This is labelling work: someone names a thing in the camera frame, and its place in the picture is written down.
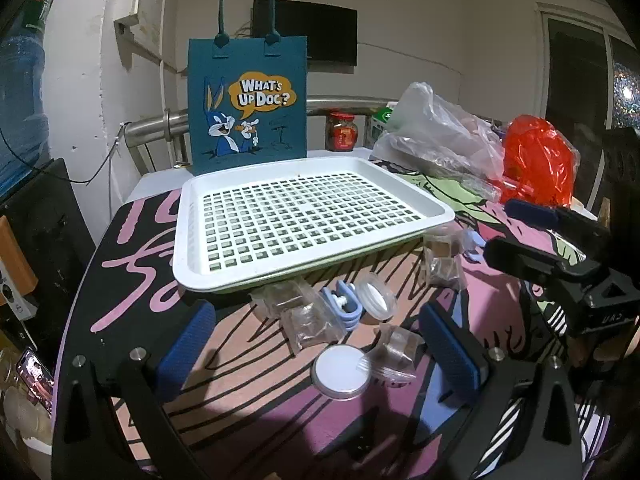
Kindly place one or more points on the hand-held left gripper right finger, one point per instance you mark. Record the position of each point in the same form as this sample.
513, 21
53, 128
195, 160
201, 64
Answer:
450, 345

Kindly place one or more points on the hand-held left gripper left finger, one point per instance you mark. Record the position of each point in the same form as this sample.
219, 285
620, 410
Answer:
187, 347

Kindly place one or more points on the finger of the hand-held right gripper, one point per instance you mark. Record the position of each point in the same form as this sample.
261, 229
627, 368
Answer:
525, 260
532, 212

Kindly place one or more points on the white perforated plastic tray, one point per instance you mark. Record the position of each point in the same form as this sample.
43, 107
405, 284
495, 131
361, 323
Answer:
310, 165

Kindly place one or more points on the person's right hand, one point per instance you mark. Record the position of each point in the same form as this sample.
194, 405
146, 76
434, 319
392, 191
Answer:
620, 347

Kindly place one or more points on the red plastic bag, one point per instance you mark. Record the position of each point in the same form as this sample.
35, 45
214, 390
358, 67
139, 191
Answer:
535, 155

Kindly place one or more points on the pink cartoon printed blanket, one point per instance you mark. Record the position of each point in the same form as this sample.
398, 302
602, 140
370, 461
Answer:
260, 410

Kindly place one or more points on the clear plastic bag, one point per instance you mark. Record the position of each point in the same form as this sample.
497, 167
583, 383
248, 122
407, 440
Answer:
430, 130

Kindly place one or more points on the dark glass window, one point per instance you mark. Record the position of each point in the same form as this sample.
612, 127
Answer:
575, 70

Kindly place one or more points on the smartphone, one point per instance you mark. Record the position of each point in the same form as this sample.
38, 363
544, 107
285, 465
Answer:
35, 375

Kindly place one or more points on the green white carton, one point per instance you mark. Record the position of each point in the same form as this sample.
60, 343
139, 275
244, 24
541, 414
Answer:
377, 125

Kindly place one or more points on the black cabinet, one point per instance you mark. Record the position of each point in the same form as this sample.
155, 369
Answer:
45, 220

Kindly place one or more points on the red-lidded glass jar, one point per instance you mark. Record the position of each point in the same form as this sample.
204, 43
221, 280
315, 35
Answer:
341, 135

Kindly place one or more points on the teal cartoon tote bag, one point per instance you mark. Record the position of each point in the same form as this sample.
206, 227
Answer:
250, 135

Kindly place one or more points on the blue water dispenser bottle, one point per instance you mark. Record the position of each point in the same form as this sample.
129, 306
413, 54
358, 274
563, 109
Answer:
20, 85

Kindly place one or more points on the black wall television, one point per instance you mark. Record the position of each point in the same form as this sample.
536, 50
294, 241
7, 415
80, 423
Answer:
320, 30

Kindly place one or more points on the white wall switch box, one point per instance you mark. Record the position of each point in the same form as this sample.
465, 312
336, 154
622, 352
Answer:
127, 7

